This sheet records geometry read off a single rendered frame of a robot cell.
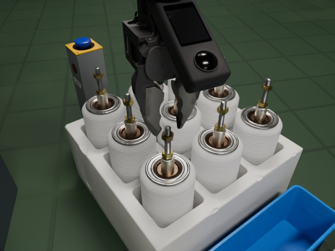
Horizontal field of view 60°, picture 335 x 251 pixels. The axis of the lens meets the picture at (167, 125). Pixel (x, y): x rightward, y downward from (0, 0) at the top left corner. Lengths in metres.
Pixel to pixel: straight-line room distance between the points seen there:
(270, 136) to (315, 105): 0.61
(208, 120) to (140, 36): 0.37
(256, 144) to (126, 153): 0.26
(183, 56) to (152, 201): 0.28
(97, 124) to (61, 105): 0.52
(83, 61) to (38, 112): 0.43
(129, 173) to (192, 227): 0.16
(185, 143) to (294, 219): 0.32
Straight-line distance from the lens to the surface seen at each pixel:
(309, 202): 0.71
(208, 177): 0.56
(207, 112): 0.67
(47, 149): 0.96
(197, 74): 0.28
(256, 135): 0.60
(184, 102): 0.40
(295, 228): 0.78
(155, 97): 0.38
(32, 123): 1.09
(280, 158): 0.66
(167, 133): 0.43
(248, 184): 0.59
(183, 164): 0.50
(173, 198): 0.48
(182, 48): 0.30
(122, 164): 0.57
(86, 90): 0.79
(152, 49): 0.34
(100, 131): 0.64
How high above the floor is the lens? 0.62
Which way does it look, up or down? 39 degrees down
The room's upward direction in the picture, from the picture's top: straight up
